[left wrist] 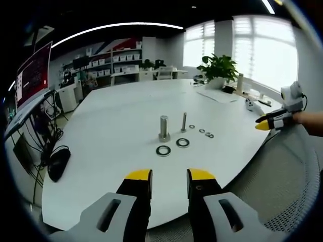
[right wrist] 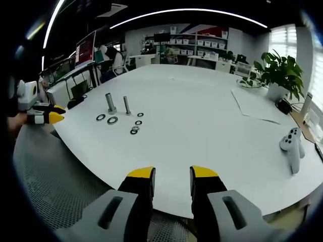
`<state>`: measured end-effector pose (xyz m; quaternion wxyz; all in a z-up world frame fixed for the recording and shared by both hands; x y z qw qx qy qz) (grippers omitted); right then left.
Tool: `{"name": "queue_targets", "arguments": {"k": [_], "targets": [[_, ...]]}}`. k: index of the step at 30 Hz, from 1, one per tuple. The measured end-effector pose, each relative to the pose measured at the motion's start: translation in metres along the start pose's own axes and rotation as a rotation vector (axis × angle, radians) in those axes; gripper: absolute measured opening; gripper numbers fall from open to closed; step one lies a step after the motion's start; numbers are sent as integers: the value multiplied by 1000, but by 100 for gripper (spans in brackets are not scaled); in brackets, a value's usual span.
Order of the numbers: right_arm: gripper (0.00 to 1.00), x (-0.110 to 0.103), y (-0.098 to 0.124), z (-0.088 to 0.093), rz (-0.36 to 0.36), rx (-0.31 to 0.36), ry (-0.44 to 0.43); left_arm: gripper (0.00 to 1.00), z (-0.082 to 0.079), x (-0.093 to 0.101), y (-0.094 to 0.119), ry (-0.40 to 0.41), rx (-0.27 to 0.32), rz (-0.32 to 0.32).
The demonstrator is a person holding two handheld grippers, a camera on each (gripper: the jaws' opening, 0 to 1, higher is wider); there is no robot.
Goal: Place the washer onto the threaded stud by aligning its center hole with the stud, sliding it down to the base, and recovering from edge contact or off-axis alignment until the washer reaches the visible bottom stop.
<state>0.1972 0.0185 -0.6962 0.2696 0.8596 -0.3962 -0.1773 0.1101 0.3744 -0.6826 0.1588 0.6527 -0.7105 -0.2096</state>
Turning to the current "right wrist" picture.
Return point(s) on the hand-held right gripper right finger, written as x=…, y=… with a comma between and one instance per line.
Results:
x=222, y=211

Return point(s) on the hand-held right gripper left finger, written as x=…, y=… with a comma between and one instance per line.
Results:
x=118, y=214

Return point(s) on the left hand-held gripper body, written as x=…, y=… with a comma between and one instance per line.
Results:
x=27, y=95

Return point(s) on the large steel washer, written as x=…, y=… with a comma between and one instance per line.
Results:
x=101, y=117
x=112, y=120

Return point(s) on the thick steel threaded stud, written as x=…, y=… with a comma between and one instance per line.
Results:
x=110, y=103

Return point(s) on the thin steel threaded stud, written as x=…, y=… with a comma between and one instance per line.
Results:
x=126, y=106

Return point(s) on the person's left hand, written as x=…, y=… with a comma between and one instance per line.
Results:
x=15, y=124

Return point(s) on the grey mesh chair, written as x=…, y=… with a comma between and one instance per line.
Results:
x=50, y=181

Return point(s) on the red screen monitor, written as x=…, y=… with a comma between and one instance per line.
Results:
x=85, y=49

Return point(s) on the short curved ceiling light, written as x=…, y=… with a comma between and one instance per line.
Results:
x=51, y=22

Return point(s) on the white office chair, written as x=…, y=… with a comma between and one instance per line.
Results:
x=119, y=63

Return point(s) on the white game controller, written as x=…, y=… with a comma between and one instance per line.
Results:
x=292, y=148

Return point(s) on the black power adapter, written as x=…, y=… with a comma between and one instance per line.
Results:
x=283, y=106

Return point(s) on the clear glass dish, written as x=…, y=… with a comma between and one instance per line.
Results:
x=248, y=83

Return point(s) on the white plant pot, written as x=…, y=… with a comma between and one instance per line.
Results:
x=276, y=92

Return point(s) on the white upright device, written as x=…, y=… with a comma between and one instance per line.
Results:
x=306, y=107

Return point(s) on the green potted plant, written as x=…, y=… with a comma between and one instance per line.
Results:
x=282, y=70

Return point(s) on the shelf with white bins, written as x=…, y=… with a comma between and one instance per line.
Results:
x=191, y=41

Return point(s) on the long curved ceiling light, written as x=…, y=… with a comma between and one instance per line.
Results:
x=186, y=10

